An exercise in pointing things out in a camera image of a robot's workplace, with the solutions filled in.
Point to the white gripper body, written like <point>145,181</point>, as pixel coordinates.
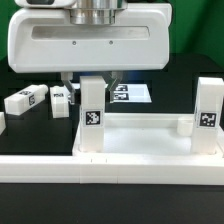
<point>89,36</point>

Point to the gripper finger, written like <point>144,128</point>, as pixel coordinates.
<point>113,79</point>
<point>74,94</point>

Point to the white desk tabletop tray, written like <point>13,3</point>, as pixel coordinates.
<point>144,134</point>

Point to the white front fence bar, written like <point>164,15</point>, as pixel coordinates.
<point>151,170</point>

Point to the white marker base plate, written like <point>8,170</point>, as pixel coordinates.
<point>126,93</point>

